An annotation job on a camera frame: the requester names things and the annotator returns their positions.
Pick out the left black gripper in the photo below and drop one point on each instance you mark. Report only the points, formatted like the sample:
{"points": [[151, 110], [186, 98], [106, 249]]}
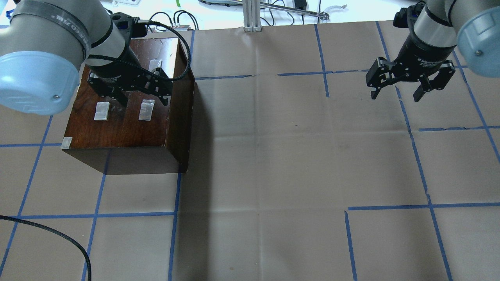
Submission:
{"points": [[113, 70]]}

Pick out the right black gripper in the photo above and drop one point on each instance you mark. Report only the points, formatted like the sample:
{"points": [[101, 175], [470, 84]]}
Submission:
{"points": [[422, 54]]}

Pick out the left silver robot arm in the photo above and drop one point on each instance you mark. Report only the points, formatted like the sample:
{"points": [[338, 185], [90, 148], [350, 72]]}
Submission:
{"points": [[48, 41]]}

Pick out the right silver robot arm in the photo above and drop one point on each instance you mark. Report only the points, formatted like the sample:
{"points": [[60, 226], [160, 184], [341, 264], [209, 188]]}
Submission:
{"points": [[436, 28]]}

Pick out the dark wooden drawer cabinet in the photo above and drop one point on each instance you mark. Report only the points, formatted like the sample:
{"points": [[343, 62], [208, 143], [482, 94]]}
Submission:
{"points": [[143, 137]]}

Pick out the brown paper table cover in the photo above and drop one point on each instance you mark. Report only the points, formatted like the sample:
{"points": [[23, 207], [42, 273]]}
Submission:
{"points": [[295, 174]]}

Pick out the aluminium frame post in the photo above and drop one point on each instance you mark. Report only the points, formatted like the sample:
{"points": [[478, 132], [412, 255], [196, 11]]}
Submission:
{"points": [[251, 15]]}

